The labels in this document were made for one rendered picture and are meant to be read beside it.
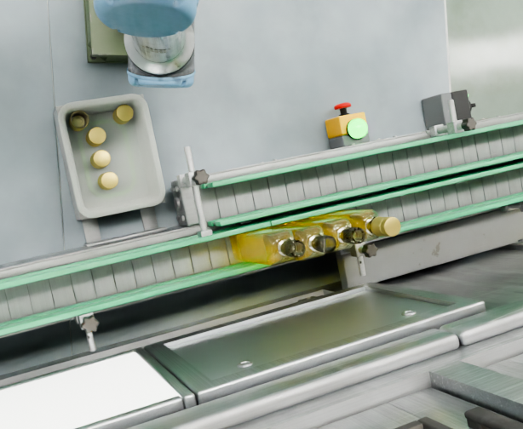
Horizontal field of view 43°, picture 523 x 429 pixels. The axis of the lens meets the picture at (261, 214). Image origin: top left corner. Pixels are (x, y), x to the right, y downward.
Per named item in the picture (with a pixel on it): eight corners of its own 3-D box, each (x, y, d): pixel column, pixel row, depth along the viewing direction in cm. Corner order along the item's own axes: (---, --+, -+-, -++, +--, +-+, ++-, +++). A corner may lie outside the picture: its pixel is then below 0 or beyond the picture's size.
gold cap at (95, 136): (83, 130, 134) (86, 128, 130) (101, 128, 135) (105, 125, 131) (87, 147, 134) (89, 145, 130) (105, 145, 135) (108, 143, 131)
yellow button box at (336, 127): (329, 150, 156) (344, 146, 149) (323, 118, 156) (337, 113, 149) (354, 145, 159) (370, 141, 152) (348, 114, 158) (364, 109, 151)
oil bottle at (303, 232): (260, 256, 136) (305, 262, 116) (255, 229, 135) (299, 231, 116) (284, 250, 138) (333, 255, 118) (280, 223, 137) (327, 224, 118)
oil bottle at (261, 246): (233, 260, 134) (274, 267, 114) (227, 233, 133) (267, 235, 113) (259, 254, 136) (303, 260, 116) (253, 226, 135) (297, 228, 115)
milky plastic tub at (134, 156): (75, 220, 135) (80, 220, 127) (51, 111, 133) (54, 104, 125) (158, 203, 141) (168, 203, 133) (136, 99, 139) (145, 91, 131)
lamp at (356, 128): (347, 140, 150) (354, 139, 147) (344, 121, 149) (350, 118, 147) (364, 137, 151) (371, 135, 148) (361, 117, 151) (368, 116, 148)
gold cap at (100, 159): (89, 152, 134) (91, 151, 130) (106, 150, 135) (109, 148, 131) (91, 169, 134) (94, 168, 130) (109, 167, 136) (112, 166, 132)
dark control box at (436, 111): (425, 131, 166) (446, 127, 158) (419, 100, 166) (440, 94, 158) (451, 126, 169) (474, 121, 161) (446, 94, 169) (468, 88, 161)
